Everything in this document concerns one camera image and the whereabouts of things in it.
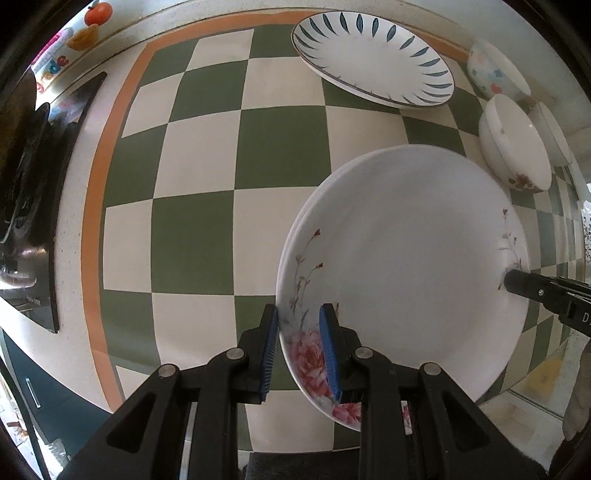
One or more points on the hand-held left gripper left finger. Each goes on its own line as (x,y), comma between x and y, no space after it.
(270,355)

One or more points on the yellow bowl wall sticker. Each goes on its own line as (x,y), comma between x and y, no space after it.
(83,38)

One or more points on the green white checkered tablecloth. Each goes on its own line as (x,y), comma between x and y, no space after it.
(194,249)

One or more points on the colourful letter wall stickers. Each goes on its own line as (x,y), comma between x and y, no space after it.
(51,67)

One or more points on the white pastel-flower bowl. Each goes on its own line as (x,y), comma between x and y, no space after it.
(485,69)

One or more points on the orange fruit wall sticker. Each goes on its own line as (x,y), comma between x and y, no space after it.
(99,12)

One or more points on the blue kitchen cabinet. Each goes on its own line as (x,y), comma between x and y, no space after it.
(51,401)

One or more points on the white red-flower bowl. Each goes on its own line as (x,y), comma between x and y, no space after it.
(508,134)

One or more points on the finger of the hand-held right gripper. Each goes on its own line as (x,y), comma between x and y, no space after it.
(531,286)

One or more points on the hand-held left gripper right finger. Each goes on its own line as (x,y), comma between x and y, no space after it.
(330,355)

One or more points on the white blue-leaf pattern plate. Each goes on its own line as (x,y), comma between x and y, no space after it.
(369,55)

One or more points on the black glass gas stove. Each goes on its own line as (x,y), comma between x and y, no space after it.
(69,152)

